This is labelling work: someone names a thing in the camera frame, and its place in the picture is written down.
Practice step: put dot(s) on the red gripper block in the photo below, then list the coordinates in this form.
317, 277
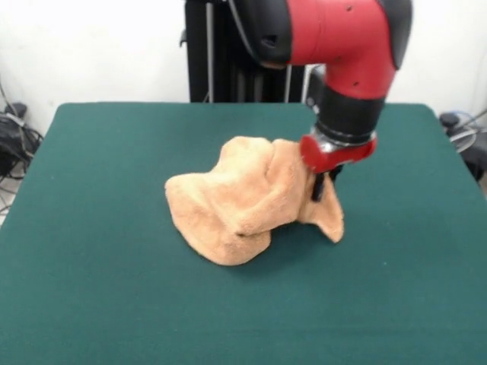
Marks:
316, 157

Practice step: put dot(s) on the tan terry towel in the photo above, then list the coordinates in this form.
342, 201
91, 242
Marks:
228, 205

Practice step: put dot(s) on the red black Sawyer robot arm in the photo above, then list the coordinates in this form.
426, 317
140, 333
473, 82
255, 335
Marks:
335, 45

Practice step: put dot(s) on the dark green table cloth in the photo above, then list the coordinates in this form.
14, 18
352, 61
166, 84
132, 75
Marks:
114, 266

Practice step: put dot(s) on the black plug adapter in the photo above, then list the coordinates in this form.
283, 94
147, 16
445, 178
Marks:
17, 109

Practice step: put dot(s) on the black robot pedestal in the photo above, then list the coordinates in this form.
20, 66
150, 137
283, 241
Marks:
217, 49

